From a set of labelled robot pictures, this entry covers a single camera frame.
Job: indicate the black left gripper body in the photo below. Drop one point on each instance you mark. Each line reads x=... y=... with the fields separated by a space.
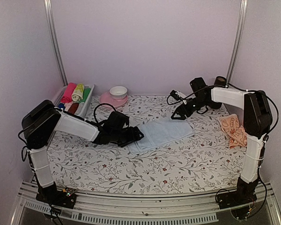
x=122 y=138

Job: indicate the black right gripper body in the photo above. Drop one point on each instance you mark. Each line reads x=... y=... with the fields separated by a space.
x=199 y=104

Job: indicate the light blue towel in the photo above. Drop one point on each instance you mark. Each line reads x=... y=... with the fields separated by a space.
x=159 y=133

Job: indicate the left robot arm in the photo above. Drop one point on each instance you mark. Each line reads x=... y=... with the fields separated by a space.
x=40 y=125

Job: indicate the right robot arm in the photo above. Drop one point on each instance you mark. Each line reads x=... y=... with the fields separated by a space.
x=257 y=119

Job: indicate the dark brown cylinder cup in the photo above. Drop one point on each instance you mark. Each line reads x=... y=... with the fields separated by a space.
x=215 y=94

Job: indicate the pink plate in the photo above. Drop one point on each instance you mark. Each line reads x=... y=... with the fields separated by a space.
x=106 y=98

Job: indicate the white bowl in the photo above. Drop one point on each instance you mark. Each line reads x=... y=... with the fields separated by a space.
x=118 y=92

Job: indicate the orange patterned towel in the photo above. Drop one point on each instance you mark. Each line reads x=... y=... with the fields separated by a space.
x=231 y=126

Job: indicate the brown rolled towel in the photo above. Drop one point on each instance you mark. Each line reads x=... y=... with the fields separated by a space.
x=73 y=108

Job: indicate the green rolled towel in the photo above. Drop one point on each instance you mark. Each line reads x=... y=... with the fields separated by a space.
x=85 y=95

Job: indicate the yellow-green rolled towel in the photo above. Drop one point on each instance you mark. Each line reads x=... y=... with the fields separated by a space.
x=78 y=92

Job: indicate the pink rolled towel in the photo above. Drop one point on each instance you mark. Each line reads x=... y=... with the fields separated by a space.
x=67 y=96

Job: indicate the blue rolled towel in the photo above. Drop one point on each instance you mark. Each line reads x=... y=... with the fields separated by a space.
x=61 y=106

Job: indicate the white plastic basket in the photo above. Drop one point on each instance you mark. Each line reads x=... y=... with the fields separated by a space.
x=83 y=107

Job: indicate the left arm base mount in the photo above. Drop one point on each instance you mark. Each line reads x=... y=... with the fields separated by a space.
x=54 y=197

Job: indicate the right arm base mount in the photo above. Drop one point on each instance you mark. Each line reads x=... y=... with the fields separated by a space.
x=228 y=199

